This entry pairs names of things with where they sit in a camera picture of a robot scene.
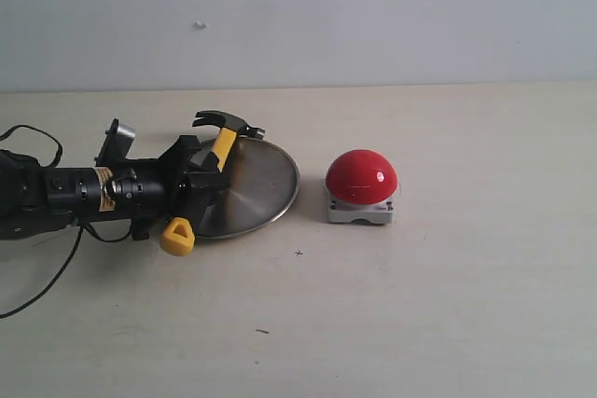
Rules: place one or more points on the red dome push button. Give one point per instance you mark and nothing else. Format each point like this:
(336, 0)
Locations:
(361, 185)

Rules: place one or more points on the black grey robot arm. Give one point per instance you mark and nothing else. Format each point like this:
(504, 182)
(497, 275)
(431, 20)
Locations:
(37, 199)

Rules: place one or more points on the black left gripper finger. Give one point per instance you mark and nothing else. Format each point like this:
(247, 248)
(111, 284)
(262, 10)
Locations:
(203, 188)

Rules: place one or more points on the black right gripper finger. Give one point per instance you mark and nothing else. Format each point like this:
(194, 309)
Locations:
(201, 157)

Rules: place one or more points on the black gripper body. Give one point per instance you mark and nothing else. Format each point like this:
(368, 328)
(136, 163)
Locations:
(147, 188)

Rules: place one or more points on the round stainless steel plate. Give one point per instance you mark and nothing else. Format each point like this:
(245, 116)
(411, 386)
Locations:
(264, 183)

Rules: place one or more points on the yellow black claw hammer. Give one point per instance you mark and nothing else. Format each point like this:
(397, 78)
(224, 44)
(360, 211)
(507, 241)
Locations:
(178, 237)

